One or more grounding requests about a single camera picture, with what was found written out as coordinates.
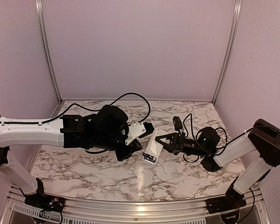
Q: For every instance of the white remote control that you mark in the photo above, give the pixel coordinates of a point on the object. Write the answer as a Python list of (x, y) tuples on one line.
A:
[(154, 148)]

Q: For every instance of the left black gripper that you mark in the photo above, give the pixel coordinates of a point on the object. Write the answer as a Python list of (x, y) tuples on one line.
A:
[(122, 155)]

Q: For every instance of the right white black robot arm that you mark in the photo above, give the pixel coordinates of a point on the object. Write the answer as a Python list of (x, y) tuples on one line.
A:
[(263, 138)]

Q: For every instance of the right aluminium frame post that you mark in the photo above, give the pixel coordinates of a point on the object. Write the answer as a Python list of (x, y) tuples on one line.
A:
[(229, 50)]

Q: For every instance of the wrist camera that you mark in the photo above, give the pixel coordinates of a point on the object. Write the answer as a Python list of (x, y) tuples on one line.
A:
[(177, 124), (138, 130)]

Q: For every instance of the aluminium frame post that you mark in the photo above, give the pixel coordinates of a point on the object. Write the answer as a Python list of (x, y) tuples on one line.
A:
[(229, 50), (46, 50)]

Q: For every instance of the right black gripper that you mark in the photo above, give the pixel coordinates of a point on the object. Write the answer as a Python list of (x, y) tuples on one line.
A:
[(177, 142)]

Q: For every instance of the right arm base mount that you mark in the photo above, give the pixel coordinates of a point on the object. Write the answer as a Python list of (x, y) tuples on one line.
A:
[(224, 203)]

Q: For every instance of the left aluminium frame post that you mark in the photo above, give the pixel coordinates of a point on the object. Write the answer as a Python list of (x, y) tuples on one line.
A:
[(46, 50)]

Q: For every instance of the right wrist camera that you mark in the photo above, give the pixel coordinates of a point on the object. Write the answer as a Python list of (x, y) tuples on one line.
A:
[(177, 124)]

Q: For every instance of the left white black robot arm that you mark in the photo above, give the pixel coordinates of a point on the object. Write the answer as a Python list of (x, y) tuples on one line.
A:
[(108, 129)]

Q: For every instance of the front aluminium rail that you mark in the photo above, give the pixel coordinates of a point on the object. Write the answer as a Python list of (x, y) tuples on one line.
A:
[(87, 211)]

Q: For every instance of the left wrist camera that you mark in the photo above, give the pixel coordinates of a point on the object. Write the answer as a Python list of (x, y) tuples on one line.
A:
[(138, 130)]

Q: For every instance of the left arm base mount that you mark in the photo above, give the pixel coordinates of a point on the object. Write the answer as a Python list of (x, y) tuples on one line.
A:
[(47, 202)]

